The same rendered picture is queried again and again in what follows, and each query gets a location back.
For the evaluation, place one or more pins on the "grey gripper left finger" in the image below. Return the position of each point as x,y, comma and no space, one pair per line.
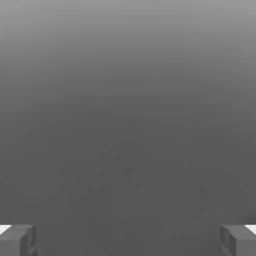
14,241

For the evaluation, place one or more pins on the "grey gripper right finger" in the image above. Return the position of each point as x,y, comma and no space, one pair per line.
242,242

